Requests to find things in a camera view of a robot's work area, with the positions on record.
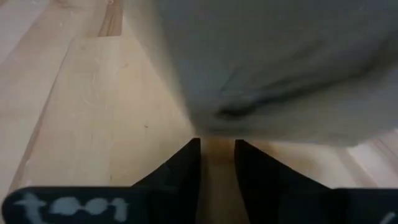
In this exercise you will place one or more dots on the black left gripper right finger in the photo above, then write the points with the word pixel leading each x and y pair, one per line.
pixel 267 186

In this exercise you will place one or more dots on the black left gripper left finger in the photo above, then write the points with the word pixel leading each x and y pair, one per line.
pixel 177 186

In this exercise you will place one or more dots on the white and green cardboard box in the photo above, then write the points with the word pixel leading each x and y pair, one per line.
pixel 280 62

